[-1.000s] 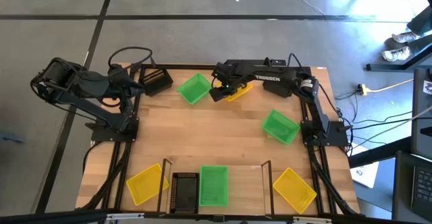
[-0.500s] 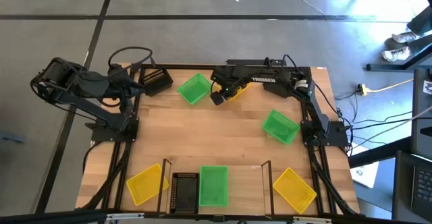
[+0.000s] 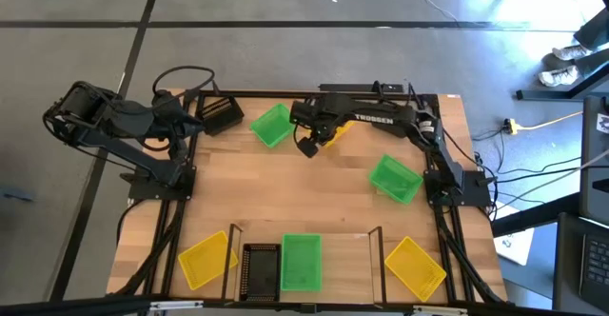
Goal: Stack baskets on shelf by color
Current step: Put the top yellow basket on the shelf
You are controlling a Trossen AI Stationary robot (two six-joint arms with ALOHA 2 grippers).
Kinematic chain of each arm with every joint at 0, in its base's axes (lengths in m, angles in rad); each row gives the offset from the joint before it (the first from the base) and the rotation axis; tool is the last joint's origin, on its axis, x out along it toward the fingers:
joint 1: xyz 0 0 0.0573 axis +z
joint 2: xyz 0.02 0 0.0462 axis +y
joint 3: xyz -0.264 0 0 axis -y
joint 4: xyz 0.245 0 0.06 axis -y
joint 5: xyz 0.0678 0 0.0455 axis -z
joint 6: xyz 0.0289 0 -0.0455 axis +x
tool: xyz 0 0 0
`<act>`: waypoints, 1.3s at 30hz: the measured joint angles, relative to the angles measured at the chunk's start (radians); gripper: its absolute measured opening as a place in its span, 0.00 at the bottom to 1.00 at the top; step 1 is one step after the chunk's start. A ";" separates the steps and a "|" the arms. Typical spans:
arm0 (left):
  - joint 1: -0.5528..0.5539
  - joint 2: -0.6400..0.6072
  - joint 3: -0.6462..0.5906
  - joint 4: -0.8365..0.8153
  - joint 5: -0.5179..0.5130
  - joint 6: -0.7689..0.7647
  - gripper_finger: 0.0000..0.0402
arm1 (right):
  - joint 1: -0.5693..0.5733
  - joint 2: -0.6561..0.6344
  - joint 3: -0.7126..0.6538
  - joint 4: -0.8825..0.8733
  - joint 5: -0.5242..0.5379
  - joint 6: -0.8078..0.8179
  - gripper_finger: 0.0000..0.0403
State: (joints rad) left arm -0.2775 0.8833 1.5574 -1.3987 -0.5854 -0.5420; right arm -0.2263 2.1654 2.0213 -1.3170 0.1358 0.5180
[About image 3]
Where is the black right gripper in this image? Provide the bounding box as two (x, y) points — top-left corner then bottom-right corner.
(289, 94), (340, 147)

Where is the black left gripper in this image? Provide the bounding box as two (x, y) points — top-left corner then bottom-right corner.
(151, 90), (206, 139)

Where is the black plastic basket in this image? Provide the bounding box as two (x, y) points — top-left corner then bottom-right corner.
(195, 95), (246, 137)
(239, 243), (283, 303)

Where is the green plastic basket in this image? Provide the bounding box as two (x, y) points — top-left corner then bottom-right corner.
(368, 153), (424, 206)
(249, 103), (296, 148)
(280, 232), (324, 292)

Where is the black power strip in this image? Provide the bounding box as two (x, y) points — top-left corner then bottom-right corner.
(318, 83), (405, 94)

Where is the white paper sheet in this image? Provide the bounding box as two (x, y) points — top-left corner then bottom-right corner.
(493, 227), (535, 267)

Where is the black desk leg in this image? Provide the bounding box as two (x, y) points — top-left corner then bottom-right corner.
(516, 66), (609, 102)

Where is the person's white shoe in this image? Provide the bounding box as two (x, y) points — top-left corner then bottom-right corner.
(551, 44), (591, 62)
(538, 65), (580, 88)

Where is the grey computer case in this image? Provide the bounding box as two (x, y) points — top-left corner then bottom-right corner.
(579, 95), (609, 227)

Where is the person's leg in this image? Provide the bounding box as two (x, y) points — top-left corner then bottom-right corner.
(573, 9), (609, 51)
(575, 48), (609, 80)

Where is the black keyboard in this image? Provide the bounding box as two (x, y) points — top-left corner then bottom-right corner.
(579, 233), (609, 312)

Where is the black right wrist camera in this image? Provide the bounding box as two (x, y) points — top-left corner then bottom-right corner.
(297, 135), (320, 159)

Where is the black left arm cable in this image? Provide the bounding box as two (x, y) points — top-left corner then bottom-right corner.
(151, 65), (216, 99)

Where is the black aluminium table frame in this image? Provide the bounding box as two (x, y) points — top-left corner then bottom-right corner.
(107, 89), (508, 307)

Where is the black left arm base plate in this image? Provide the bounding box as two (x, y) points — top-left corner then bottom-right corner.
(128, 166), (197, 202)

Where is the wooden shelf with wire sides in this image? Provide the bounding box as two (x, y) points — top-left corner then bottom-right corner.
(221, 223), (387, 306)

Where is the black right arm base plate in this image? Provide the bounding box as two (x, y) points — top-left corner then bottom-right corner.
(422, 168), (494, 208)

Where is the yellow extension cable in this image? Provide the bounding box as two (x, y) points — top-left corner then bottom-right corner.
(516, 110), (584, 131)

